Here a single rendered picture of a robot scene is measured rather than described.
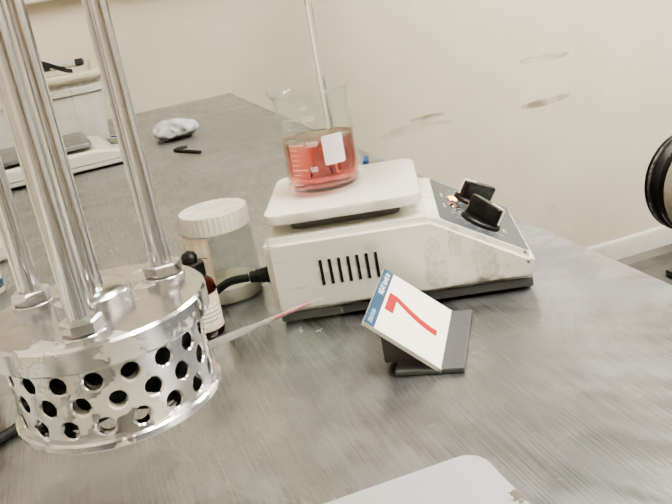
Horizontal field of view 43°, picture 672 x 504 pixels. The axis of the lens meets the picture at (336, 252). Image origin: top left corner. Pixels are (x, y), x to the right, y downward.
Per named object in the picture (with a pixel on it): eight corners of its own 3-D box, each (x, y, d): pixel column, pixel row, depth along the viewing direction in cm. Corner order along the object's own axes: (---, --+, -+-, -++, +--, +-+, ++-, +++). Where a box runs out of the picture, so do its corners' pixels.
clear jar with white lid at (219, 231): (246, 276, 79) (228, 193, 76) (277, 291, 74) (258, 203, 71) (187, 298, 76) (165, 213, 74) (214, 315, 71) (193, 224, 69)
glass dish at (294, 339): (259, 357, 62) (253, 329, 61) (302, 325, 66) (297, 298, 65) (321, 366, 59) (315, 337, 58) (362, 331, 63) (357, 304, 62)
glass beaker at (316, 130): (378, 177, 71) (361, 75, 68) (348, 201, 65) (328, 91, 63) (303, 182, 74) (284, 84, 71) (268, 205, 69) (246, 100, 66)
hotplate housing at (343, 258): (511, 236, 77) (502, 149, 74) (539, 290, 64) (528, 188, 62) (269, 272, 79) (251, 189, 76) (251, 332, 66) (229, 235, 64)
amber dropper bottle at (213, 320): (183, 333, 68) (162, 252, 66) (218, 321, 70) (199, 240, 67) (195, 345, 66) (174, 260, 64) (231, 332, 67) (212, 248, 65)
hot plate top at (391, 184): (414, 166, 74) (412, 156, 74) (422, 204, 63) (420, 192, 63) (279, 188, 75) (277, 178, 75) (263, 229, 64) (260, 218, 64)
